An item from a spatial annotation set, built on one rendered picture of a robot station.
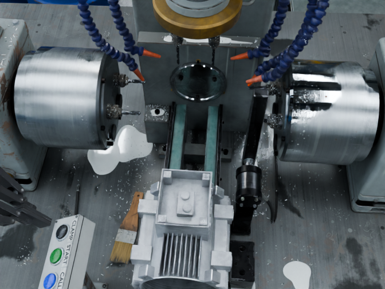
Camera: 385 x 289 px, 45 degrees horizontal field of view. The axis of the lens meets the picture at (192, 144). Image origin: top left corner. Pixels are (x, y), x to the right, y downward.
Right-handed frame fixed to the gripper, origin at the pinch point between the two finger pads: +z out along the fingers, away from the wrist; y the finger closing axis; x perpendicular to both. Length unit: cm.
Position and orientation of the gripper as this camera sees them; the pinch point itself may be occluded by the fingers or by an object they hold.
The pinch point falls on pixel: (32, 216)
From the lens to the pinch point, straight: 93.9
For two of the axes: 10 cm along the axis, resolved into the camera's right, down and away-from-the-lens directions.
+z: 5.4, 5.0, 6.7
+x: -8.4, 2.6, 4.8
